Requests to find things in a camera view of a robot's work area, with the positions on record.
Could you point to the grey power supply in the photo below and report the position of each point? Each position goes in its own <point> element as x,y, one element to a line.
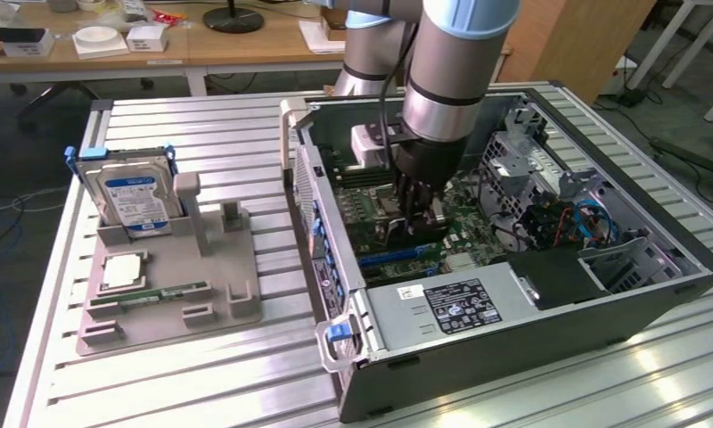
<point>403,321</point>

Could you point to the metal disk bay cage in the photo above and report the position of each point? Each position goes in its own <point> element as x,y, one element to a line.
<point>510,178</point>

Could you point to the white papers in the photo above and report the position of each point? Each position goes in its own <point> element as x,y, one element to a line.
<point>321,42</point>

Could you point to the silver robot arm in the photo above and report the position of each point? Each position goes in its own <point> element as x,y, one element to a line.
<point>451,67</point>

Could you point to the blue disk carrier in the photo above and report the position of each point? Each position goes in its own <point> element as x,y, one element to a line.
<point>91,153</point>

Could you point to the black and white box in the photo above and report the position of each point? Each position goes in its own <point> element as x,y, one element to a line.
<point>26,42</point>

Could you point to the blue expansion slot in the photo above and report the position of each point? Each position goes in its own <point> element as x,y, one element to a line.
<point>391,257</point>

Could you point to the black power adapter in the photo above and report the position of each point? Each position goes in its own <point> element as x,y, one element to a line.
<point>629,98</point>

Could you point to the black open PC case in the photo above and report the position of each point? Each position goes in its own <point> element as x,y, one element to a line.
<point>510,356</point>

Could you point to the wooden cabinet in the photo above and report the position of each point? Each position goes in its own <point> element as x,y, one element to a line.
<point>570,44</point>

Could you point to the small white labelled box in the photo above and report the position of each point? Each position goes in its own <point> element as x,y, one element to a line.
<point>146,38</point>

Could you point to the silver CPU chip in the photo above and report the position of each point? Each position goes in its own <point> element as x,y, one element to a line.
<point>123,269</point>

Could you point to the red packet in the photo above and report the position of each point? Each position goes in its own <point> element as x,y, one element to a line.
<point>169,18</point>

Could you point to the black chair base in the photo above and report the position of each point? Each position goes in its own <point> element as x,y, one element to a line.
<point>53,98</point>

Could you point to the CPU socket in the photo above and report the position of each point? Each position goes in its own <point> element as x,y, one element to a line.
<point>382,203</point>

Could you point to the white round-topped box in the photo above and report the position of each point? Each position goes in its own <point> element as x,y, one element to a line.
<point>99,42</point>

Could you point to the cardboard box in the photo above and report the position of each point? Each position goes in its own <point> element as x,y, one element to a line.
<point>331,18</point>

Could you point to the white table frame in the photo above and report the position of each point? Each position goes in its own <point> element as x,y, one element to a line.
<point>677,44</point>

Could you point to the grey parts rack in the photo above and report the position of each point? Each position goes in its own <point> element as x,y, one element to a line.
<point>225,267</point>

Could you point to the black round lamp base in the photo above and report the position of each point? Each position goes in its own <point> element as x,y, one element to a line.
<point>233,20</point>

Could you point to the small metal disk bay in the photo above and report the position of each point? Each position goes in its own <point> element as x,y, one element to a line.
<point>629,267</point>

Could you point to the grey cup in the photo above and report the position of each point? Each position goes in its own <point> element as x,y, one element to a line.
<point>62,5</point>

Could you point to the silver chipset heatsink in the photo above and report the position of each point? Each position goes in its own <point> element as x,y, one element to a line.
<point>459,263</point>

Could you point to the hard disk with blue label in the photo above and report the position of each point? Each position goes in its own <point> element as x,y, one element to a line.
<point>133,196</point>

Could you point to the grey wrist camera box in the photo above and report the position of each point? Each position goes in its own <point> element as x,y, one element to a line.
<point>367,147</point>

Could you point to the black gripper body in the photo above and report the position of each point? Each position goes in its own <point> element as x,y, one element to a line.
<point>430,160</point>

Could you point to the green motherboard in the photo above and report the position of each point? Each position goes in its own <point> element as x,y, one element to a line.
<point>469,236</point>

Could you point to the black floor stand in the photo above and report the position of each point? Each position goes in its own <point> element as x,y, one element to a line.
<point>694,151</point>

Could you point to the wooden desk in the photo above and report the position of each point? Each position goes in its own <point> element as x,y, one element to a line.
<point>243,53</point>

